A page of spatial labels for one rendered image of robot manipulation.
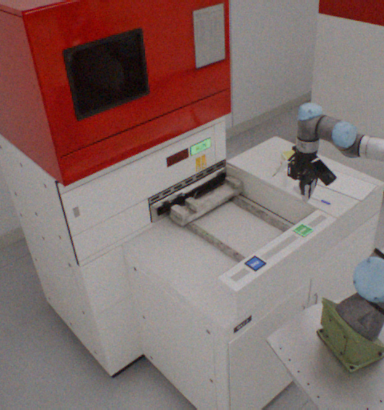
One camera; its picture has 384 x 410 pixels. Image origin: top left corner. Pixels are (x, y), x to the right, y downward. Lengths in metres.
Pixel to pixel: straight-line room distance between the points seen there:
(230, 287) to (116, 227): 0.60
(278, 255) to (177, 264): 0.42
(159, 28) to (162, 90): 0.22
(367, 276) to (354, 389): 0.38
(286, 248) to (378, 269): 0.49
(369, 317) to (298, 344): 0.26
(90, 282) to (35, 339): 0.93
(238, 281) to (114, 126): 0.69
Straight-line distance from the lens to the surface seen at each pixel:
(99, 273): 2.05
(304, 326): 1.69
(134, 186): 1.94
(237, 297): 1.61
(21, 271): 3.35
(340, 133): 1.52
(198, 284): 1.81
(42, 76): 1.54
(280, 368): 2.24
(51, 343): 2.85
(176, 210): 2.04
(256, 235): 2.03
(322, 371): 1.59
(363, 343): 1.51
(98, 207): 1.88
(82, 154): 1.69
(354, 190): 2.08
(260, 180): 2.12
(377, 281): 1.36
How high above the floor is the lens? 2.10
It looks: 35 degrees down
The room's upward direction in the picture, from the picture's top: 4 degrees counter-clockwise
